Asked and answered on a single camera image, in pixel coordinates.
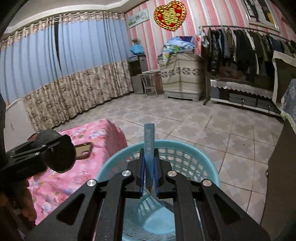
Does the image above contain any black ribbed paper cup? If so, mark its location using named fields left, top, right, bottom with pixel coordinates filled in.
left=32, top=129, right=76, bottom=173

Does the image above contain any pink floral table cloth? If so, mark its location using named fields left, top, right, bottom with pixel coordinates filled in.
left=29, top=119, right=127, bottom=224

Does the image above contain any turquoise plastic laundry basket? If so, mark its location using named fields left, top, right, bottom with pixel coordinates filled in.
left=95, top=139, right=221, bottom=241

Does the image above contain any phone in brown case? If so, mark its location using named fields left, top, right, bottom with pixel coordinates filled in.
left=74, top=142, right=93, bottom=160

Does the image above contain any blue floral curtain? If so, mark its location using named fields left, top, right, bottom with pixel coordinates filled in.
left=1, top=11, right=133, bottom=131

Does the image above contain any blue patterned covered furniture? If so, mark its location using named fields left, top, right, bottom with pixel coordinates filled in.
left=281, top=79, right=296, bottom=133

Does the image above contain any low black tv cabinet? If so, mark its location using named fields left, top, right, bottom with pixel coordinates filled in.
left=210, top=79, right=280, bottom=116

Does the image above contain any small metal stool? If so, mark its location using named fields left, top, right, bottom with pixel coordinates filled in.
left=137, top=70, right=163, bottom=97

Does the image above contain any cloth-covered cabinet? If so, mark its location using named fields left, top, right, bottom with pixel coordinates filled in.
left=158, top=51, right=205, bottom=102

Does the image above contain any grey water dispenser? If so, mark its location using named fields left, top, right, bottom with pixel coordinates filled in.
left=128, top=55, right=148, bottom=94

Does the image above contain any clothes rack with garments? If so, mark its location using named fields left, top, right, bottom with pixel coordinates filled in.
left=194, top=25, right=295, bottom=101

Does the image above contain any cream covered television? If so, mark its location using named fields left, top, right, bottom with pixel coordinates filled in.
left=272, top=51, right=295, bottom=109

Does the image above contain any blue covered potted plant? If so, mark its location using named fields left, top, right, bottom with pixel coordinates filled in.
left=129, top=39, right=144, bottom=55

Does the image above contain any pile of folded bedding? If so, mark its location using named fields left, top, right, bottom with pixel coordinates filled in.
left=158, top=36, right=195, bottom=65

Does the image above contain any framed silhouette picture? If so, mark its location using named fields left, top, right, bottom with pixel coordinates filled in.
left=241, top=0, right=280, bottom=32

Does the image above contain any red gold heart decoration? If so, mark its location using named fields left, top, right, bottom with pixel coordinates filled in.
left=154, top=1, right=187, bottom=32

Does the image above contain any landscape wall poster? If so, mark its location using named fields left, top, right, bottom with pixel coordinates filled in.
left=127, top=8, right=149, bottom=29

